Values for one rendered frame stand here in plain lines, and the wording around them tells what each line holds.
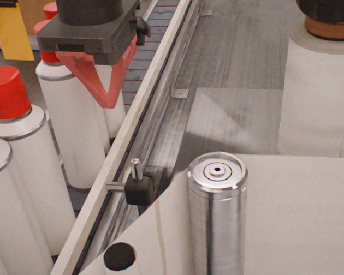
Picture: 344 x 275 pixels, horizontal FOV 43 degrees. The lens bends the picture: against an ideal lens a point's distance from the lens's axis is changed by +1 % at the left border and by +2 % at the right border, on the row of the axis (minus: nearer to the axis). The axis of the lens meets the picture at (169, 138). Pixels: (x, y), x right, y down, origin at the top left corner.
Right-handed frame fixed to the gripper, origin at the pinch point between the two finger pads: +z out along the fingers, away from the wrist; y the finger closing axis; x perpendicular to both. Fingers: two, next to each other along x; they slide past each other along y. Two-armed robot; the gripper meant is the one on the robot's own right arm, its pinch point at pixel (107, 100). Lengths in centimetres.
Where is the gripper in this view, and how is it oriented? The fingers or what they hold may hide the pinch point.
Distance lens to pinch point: 45.5
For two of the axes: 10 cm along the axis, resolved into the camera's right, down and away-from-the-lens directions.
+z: 0.7, 8.0, 6.0
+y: 2.0, -6.0, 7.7
